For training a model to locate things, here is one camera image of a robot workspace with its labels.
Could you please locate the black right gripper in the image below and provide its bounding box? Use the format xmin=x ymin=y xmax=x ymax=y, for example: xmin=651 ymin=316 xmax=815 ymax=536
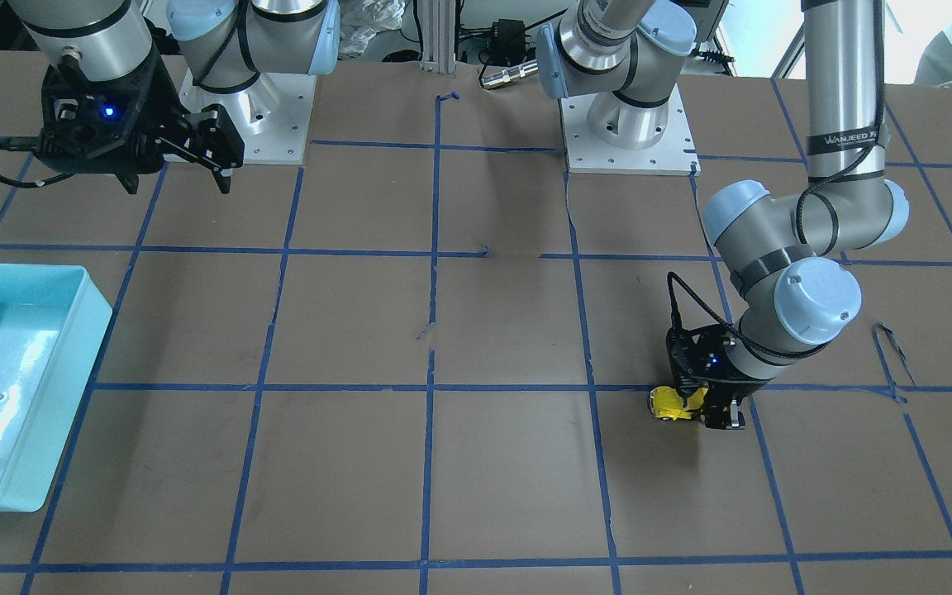
xmin=36 ymin=58 xmax=245 ymax=196

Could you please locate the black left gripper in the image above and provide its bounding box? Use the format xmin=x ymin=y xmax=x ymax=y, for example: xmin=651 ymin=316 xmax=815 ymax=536
xmin=665 ymin=324 xmax=766 ymax=430

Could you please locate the yellow toy beetle car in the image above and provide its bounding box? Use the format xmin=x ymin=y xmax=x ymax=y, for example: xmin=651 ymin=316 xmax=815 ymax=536
xmin=649 ymin=387 xmax=707 ymax=421

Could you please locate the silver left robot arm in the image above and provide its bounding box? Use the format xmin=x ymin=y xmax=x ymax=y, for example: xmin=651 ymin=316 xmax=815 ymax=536
xmin=535 ymin=1 xmax=910 ymax=430

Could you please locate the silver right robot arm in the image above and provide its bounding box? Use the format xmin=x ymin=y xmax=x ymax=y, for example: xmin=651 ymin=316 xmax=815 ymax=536
xmin=5 ymin=1 xmax=340 ymax=193

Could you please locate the turquoise plastic storage bin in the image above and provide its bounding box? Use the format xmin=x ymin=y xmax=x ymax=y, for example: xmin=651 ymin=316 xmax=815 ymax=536
xmin=0 ymin=264 xmax=111 ymax=512

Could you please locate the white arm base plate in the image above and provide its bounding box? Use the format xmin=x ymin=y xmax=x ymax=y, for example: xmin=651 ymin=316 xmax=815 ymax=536
xmin=180 ymin=71 xmax=320 ymax=165
xmin=559 ymin=86 xmax=702 ymax=176

